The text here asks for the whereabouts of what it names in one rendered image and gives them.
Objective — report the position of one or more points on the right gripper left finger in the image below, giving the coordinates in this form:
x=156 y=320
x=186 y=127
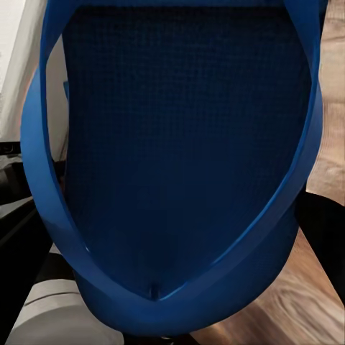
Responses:
x=24 y=246

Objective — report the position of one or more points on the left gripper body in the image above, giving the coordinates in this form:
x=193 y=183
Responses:
x=12 y=186

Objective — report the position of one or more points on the bed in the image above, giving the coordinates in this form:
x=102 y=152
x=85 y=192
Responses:
x=23 y=63

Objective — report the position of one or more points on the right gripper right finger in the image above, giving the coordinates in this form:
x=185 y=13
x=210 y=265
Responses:
x=322 y=221

